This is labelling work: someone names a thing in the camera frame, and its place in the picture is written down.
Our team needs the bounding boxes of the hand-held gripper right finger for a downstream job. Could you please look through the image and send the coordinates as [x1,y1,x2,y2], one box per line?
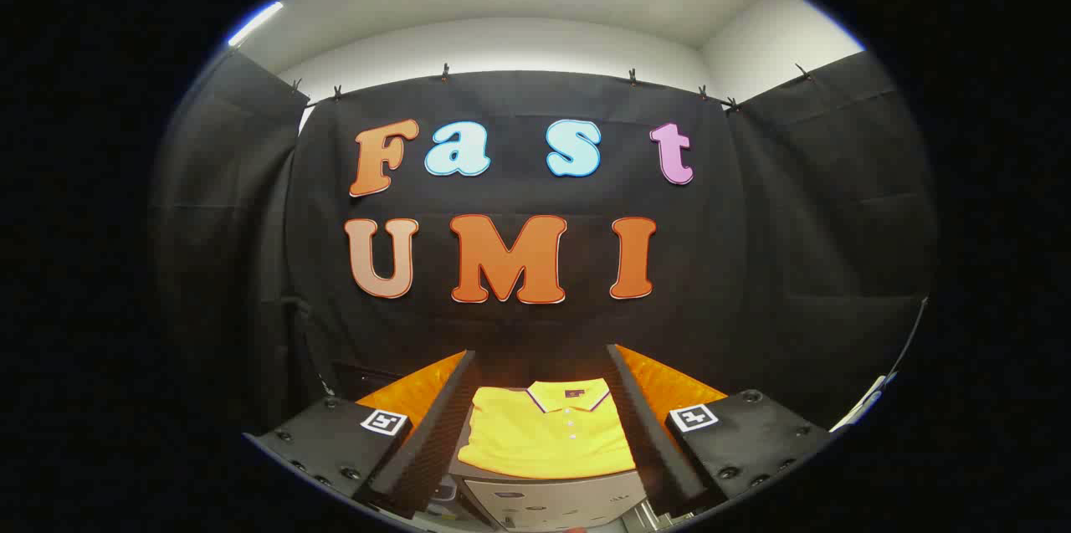
[607,343,831,517]

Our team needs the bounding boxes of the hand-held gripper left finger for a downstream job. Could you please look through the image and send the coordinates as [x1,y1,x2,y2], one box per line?
[243,349,482,517]

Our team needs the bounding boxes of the yellow polo shirt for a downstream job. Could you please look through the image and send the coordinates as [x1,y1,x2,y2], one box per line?
[456,378,638,481]

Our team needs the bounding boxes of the white panel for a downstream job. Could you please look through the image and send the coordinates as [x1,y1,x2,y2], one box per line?
[828,296,930,433]

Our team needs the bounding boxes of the row of black cloth clips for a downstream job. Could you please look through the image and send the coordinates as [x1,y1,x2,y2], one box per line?
[289,63,814,114]

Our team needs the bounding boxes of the ceiling light strip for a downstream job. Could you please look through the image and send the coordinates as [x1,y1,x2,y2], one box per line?
[228,2,285,49]

